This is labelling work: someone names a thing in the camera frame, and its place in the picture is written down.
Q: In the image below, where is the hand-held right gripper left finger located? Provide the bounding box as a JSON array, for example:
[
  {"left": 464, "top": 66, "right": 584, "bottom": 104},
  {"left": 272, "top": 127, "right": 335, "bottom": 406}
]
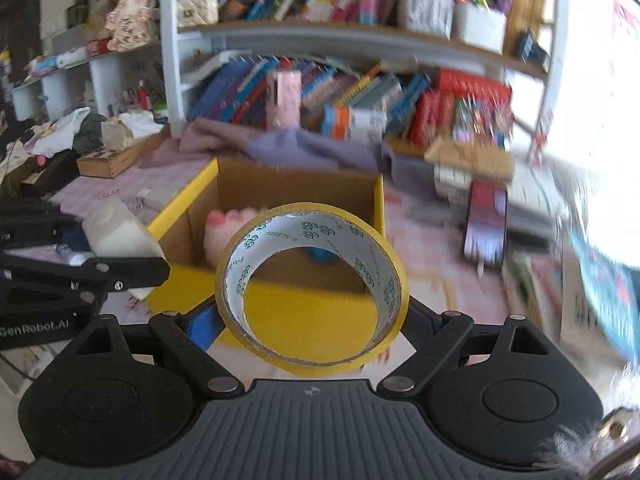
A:
[{"left": 74, "top": 300, "right": 246, "bottom": 402}]

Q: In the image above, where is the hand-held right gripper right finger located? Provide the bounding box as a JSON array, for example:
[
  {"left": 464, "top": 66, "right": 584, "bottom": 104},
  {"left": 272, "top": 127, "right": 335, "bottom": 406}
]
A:
[{"left": 375, "top": 295, "right": 552, "bottom": 401}]

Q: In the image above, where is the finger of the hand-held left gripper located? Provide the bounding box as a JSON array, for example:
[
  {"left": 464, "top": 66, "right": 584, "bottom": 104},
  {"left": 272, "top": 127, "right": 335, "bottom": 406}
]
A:
[
  {"left": 0, "top": 254, "right": 171, "bottom": 311},
  {"left": 0, "top": 197, "right": 77, "bottom": 249}
]

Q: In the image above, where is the cream square eraser block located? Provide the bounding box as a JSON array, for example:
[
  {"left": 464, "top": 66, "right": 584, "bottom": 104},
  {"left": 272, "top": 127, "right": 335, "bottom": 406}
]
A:
[{"left": 82, "top": 197, "right": 167, "bottom": 302}]

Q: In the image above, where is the yellow cardboard box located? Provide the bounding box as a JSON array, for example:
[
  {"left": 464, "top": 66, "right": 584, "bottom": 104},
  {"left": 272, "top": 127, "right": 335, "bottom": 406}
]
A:
[{"left": 145, "top": 157, "right": 387, "bottom": 363}]

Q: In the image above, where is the yellow tape roll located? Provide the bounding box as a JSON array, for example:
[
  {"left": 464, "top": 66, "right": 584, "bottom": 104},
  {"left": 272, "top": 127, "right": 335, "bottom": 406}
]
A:
[{"left": 215, "top": 202, "right": 410, "bottom": 375}]

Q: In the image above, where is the pink plush toy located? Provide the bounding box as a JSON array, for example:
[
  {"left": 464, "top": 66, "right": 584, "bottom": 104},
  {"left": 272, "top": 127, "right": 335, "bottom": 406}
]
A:
[{"left": 205, "top": 208, "right": 273, "bottom": 267}]

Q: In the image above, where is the white garment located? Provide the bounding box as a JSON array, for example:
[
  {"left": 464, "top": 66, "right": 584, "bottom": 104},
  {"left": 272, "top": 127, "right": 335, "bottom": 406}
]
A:
[{"left": 25, "top": 107, "right": 92, "bottom": 157}]

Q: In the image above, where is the wooden box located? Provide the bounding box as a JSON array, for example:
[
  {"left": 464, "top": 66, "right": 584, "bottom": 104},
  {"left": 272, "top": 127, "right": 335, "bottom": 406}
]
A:
[{"left": 76, "top": 130, "right": 169, "bottom": 179}]

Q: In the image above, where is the dark grey garment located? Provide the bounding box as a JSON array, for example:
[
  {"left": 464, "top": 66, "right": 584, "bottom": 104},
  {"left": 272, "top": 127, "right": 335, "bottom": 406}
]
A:
[{"left": 72, "top": 112, "right": 109, "bottom": 154}]

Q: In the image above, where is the dark smartphone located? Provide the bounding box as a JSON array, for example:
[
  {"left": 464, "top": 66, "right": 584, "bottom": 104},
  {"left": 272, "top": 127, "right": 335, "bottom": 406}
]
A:
[{"left": 462, "top": 180, "right": 509, "bottom": 266}]

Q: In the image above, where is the cream tissue pack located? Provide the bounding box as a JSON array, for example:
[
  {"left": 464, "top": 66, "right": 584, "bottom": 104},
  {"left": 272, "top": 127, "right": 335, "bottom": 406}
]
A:
[{"left": 101, "top": 112, "right": 161, "bottom": 151}]

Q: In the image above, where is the white side shelf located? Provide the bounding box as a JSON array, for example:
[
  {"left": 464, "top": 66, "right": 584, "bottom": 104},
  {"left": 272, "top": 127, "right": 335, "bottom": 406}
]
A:
[{"left": 10, "top": 42, "right": 166, "bottom": 122}]

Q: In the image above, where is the stack of brown envelopes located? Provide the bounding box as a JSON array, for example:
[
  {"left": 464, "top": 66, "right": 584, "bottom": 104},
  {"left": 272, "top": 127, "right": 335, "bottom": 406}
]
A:
[{"left": 425, "top": 137, "right": 516, "bottom": 181}]

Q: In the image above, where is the stack of books and papers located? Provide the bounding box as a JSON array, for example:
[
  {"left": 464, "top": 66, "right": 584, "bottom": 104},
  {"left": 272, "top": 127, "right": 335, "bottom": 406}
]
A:
[{"left": 502, "top": 160, "right": 640, "bottom": 366}]

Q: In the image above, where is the grey fluffy garment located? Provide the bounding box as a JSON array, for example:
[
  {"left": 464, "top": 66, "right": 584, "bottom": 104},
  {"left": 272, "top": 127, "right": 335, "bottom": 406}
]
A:
[{"left": 534, "top": 360, "right": 640, "bottom": 480}]

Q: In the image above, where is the pink and purple cloth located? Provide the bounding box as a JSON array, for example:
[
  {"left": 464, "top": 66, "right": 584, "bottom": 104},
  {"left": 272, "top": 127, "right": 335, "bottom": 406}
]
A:
[{"left": 179, "top": 117, "right": 401, "bottom": 176}]

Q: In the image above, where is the row of blue books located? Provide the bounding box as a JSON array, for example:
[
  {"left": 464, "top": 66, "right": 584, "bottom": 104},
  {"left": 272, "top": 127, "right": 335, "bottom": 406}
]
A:
[{"left": 187, "top": 57, "right": 433, "bottom": 128}]

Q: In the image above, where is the orange and white small box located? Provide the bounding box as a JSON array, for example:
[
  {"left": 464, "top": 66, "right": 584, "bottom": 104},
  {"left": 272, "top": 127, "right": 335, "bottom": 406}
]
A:
[
  {"left": 322, "top": 105, "right": 388, "bottom": 128},
  {"left": 325, "top": 122, "right": 386, "bottom": 142}
]

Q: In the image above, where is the white bookshelf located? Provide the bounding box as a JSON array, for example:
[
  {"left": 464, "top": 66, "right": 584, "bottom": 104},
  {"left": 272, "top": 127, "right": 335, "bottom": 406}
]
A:
[{"left": 160, "top": 0, "right": 572, "bottom": 161}]

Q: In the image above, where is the floral fabric bag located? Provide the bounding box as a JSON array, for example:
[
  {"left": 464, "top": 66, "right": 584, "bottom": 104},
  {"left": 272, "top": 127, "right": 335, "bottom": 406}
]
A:
[{"left": 105, "top": 0, "right": 161, "bottom": 52}]

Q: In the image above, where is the pink cylindrical device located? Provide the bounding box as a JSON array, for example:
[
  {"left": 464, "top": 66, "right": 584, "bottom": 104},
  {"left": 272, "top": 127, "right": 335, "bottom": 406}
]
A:
[{"left": 265, "top": 71, "right": 303, "bottom": 130}]

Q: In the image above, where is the row of red books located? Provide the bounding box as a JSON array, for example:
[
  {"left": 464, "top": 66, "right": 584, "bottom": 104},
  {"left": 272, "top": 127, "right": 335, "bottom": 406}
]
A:
[{"left": 410, "top": 70, "right": 513, "bottom": 148}]

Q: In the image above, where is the white quilted handbag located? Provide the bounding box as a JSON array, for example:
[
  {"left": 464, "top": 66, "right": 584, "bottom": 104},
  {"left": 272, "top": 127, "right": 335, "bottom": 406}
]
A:
[{"left": 176, "top": 0, "right": 220, "bottom": 27}]

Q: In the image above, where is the small black device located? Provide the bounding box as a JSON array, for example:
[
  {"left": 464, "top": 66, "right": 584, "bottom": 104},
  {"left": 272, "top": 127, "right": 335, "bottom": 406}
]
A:
[{"left": 512, "top": 30, "right": 549, "bottom": 64}]

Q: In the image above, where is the white pen holder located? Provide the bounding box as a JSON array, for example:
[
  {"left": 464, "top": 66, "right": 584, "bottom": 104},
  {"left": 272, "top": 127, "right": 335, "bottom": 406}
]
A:
[{"left": 452, "top": 2, "right": 507, "bottom": 54}]

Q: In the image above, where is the patterned pen holder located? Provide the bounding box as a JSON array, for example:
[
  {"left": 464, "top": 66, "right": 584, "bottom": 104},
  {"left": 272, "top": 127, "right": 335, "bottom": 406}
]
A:
[{"left": 405, "top": 0, "right": 454, "bottom": 39}]

